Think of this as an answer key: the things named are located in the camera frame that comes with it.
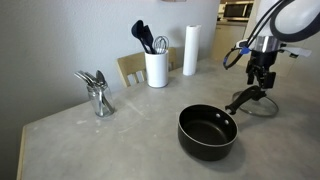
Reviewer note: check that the silver cutlery handle middle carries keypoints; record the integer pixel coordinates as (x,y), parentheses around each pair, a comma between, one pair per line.
(88,77)

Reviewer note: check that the glass lid with black knob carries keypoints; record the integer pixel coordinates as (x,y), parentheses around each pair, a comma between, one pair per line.
(247,103)

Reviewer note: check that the microwave oven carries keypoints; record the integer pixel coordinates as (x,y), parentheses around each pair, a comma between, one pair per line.
(238,9)

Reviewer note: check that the glass jar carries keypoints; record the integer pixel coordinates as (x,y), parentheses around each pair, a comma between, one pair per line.
(94,96)

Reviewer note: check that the silver spoon in jar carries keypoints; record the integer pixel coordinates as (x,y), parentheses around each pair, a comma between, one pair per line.
(100,78)

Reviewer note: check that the metal whisk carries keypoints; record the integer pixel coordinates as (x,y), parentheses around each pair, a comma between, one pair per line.
(161,44)

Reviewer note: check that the black spatula utensil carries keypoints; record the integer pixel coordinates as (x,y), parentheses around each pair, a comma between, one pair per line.
(149,38)

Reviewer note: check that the black spoon utensil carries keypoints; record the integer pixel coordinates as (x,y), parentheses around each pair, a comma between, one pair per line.
(137,31)

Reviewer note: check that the white paper towel roll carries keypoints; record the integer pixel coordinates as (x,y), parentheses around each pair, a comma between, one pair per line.
(191,49)

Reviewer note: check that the black saucepan with handle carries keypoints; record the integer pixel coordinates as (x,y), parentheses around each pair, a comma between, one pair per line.
(207,132)

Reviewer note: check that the white ceramic utensil holder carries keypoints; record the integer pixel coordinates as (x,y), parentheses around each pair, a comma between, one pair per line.
(157,69)

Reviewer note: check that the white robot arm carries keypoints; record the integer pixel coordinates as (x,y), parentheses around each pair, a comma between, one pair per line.
(277,21)

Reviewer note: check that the silver cutlery handle left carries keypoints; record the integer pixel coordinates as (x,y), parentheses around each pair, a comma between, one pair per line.
(80,76)

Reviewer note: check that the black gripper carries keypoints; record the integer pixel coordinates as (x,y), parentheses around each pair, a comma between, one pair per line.
(258,65)

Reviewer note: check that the beige kitchen cabinet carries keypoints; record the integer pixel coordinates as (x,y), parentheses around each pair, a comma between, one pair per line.
(225,37)

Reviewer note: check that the wooden chair behind table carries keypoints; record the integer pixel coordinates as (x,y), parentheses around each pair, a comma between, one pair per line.
(134,66)

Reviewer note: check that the silver cutlery handle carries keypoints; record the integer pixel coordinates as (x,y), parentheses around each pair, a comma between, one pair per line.
(80,76)
(88,77)

